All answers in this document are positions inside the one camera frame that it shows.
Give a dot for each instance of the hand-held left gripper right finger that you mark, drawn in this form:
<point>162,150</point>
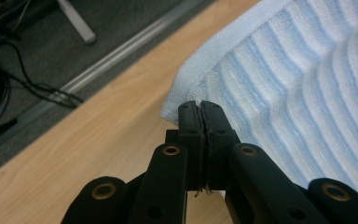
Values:
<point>218,133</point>

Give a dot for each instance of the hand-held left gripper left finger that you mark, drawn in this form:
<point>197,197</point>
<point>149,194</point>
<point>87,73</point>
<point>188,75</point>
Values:
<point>190,137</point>

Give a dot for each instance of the metal floor rail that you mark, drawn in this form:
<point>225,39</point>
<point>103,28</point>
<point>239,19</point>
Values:
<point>105,60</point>

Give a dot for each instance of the blue striped towel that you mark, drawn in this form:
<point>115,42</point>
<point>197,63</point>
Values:
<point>292,93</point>

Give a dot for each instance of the white desk frame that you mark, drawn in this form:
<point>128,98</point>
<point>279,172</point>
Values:
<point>76,21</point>

